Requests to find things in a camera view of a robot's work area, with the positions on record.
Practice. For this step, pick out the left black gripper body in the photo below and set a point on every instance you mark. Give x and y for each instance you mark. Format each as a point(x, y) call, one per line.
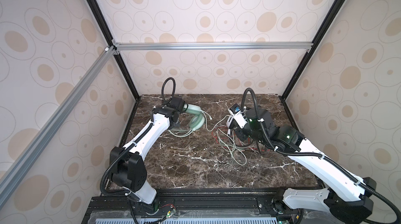
point(174, 125)

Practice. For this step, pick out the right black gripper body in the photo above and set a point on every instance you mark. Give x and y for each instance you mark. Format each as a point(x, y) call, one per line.
point(246, 130)

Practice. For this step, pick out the mint green wired headphones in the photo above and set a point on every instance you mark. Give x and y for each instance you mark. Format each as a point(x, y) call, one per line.
point(200, 119)

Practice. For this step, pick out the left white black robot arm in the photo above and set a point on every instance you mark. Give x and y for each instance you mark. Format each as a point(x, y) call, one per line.
point(127, 173)

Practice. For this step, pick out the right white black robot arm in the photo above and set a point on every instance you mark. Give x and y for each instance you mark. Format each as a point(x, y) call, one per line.
point(347, 197)

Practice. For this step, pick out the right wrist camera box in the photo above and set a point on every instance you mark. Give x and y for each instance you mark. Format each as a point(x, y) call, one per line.
point(236, 117)

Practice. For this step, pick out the white black red-cabled headphones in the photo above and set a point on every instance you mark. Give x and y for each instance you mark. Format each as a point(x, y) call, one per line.
point(238, 139)

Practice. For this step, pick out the horizontal aluminium frame bar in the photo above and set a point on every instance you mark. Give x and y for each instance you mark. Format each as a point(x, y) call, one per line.
point(188, 46)

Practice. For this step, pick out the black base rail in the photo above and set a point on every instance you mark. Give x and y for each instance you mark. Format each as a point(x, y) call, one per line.
point(202, 203)

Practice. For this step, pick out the left black frame post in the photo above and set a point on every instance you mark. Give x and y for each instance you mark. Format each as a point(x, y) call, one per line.
point(104, 28)

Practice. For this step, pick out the black frame post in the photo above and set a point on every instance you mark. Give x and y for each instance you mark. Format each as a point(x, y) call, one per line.
point(323, 29)
point(104, 28)

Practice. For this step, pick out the right black frame post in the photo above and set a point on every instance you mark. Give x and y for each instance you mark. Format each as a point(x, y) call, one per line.
point(323, 29)

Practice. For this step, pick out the left slanted aluminium frame bar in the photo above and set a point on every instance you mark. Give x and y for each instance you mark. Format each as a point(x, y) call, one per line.
point(25, 161)

